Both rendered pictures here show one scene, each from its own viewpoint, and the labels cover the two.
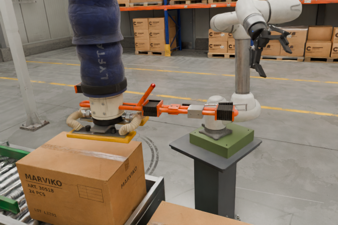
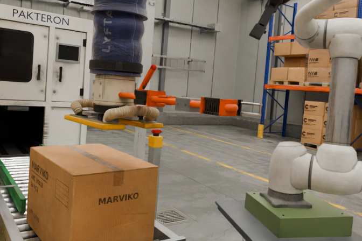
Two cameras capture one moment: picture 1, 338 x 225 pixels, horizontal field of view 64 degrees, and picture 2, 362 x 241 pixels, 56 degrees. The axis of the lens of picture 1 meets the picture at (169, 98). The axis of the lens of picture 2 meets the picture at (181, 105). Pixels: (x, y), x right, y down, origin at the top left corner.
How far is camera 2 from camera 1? 0.83 m
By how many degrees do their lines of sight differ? 34
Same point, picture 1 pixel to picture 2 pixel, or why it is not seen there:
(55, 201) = (41, 200)
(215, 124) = (279, 182)
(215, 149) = (267, 219)
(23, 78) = not seen: hidden behind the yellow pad
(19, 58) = not seen: hidden behind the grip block
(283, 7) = not seen: outside the picture
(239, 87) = (329, 132)
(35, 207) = (30, 206)
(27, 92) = (139, 139)
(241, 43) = (338, 64)
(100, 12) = not seen: outside the picture
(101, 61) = (106, 31)
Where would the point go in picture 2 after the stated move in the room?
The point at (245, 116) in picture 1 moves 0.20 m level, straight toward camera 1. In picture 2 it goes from (331, 181) to (307, 188)
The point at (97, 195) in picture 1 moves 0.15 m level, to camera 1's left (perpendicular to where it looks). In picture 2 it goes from (65, 196) to (41, 188)
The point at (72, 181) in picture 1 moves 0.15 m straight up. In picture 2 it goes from (54, 173) to (56, 139)
